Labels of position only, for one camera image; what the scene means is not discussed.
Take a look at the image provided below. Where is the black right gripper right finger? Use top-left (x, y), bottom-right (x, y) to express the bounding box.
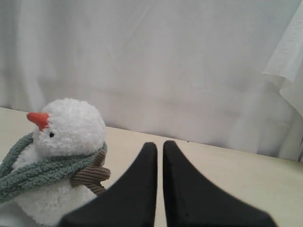
top-left (162, 140), bottom-right (277, 227)

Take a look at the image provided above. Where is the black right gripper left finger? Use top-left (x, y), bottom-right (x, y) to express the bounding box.
top-left (58, 142), bottom-right (158, 227)

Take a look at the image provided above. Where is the white plush snowman toy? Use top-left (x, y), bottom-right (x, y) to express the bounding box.
top-left (12, 98), bottom-right (110, 227)

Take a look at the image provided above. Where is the green knitted scarf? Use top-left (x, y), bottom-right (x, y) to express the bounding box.
top-left (0, 133), bottom-right (110, 203)

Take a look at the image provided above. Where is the white plastic tray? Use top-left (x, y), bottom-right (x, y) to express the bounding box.
top-left (0, 201), bottom-right (57, 227)

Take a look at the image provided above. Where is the white backdrop curtain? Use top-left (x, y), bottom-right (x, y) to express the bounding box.
top-left (0, 0), bottom-right (303, 161)

